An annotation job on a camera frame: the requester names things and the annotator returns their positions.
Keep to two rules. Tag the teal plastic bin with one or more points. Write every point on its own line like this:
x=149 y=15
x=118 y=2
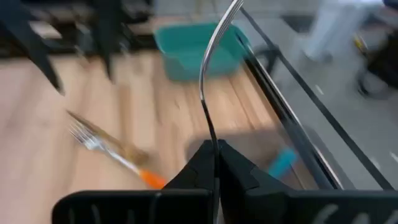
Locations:
x=192 y=49

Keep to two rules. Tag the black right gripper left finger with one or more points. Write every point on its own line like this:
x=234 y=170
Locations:
x=140 y=208

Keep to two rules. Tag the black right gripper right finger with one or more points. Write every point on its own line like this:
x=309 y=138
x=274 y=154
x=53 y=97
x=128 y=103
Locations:
x=295 y=208

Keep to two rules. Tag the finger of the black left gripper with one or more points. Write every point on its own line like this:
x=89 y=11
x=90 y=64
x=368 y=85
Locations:
x=37 y=53
x=110 y=46

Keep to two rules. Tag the white column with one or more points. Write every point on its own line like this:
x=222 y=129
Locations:
x=335 y=28

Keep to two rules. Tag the small black hazard-striped mat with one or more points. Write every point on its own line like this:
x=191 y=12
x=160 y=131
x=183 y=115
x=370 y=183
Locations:
x=382 y=68

